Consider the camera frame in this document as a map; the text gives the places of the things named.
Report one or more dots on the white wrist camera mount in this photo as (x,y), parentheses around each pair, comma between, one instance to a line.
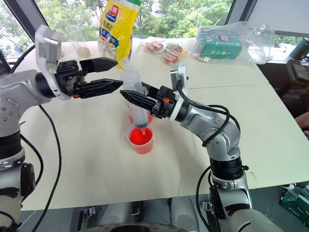
(46,48)
(181,75)

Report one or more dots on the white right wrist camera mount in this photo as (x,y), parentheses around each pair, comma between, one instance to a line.
(181,75)

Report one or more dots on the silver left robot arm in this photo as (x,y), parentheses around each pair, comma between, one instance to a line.
(17,87)

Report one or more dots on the dark teal power tool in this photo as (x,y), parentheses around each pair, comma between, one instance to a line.
(299,48)

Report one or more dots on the person's bare forearm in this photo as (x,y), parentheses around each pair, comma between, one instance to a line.
(303,123)

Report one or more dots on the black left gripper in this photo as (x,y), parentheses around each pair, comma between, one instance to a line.
(68,77)

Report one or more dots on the clear plastic bag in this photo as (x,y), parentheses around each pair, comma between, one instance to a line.
(258,41)

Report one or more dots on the clear cup with grains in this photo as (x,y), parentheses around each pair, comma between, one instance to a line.
(80,46)

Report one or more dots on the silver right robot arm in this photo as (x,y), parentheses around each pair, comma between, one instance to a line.
(217,135)

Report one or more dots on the green box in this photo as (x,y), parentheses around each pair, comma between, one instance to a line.
(220,48)

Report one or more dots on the clear plastic syringe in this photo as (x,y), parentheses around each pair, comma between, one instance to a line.
(136,96)

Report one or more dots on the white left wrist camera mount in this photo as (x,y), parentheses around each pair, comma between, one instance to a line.
(46,48)

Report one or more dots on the black chair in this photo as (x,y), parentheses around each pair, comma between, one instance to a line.
(298,75)

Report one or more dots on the clear bag of snack packets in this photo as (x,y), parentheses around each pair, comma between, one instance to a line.
(169,52)

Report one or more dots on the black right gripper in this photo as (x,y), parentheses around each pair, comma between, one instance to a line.
(164,101)

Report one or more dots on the clear cup with red liquid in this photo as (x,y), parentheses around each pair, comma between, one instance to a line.
(141,141)
(129,116)

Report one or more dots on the yellow snack bag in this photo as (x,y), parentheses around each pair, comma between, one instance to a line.
(119,29)

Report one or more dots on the dark window frame post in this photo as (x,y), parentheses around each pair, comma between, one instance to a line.
(26,17)
(241,10)

